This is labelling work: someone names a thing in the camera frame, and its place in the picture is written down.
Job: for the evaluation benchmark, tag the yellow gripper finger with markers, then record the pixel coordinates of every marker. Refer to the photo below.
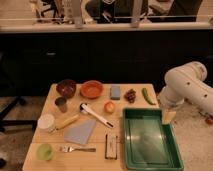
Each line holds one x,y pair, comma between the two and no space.
167,116

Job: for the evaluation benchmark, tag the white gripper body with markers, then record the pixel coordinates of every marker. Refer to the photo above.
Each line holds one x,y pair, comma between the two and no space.
169,99

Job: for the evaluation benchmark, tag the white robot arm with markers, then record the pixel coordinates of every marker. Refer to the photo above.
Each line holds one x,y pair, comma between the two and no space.
185,82

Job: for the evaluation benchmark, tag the small metal cup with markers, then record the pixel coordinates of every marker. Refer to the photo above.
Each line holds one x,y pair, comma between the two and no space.
61,103

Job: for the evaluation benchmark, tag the white plastic cup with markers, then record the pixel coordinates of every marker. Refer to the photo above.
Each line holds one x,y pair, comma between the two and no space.
46,122

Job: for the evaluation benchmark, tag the green plastic tray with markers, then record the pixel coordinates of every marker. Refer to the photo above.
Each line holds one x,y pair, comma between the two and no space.
148,144

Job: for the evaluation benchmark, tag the dark grape bunch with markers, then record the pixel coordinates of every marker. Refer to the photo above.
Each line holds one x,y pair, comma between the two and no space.
130,96

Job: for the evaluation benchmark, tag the blue grey sponge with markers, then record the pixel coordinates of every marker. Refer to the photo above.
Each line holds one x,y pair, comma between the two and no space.
115,92

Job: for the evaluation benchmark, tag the black rectangular case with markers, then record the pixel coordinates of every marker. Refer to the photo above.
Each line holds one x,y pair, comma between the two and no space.
111,146

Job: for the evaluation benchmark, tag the orange bowl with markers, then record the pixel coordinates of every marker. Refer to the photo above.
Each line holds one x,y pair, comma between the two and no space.
91,89

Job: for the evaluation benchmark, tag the grey blue cloth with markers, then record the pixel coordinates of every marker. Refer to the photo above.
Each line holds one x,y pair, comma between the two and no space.
81,133

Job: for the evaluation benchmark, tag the dark brown bowl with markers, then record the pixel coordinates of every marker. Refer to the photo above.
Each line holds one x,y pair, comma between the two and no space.
66,88

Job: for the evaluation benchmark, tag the metal fork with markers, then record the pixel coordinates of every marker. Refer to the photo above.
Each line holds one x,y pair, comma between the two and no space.
68,149

